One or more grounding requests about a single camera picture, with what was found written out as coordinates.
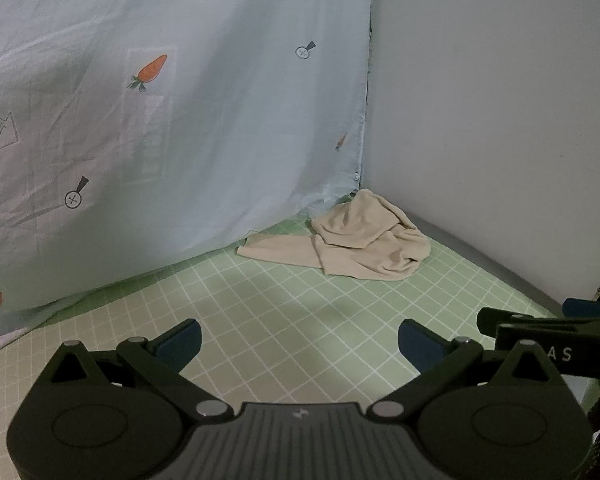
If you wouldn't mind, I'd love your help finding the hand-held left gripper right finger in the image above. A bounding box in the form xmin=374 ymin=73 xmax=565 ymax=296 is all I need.
xmin=370 ymin=318 xmax=561 ymax=422

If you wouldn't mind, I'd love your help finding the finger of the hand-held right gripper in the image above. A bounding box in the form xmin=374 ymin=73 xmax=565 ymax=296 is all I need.
xmin=477 ymin=306 xmax=600 ymax=342
xmin=562 ymin=298 xmax=600 ymax=319

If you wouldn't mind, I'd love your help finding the beige garment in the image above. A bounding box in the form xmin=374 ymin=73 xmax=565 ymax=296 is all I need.
xmin=236 ymin=189 xmax=431 ymax=279

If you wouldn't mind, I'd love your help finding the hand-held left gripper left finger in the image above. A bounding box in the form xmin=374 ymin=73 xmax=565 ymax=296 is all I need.
xmin=42 ymin=318 xmax=233 ymax=426

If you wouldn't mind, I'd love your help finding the carrot print pale blue quilt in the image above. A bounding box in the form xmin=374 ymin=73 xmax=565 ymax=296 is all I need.
xmin=0 ymin=0 xmax=376 ymax=356

